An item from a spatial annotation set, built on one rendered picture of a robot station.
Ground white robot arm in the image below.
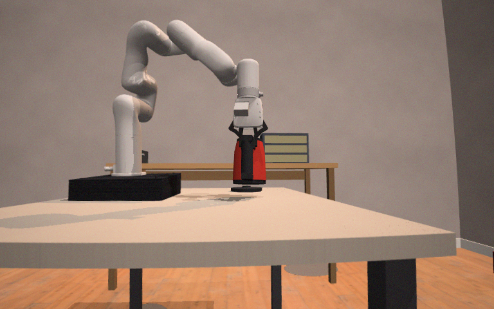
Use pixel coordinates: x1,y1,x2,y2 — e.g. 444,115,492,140
104,20,263,176

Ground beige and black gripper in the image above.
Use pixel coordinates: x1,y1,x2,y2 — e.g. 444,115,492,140
228,95,268,149

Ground red and black electric kettle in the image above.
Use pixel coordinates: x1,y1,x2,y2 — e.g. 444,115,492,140
233,135,266,185

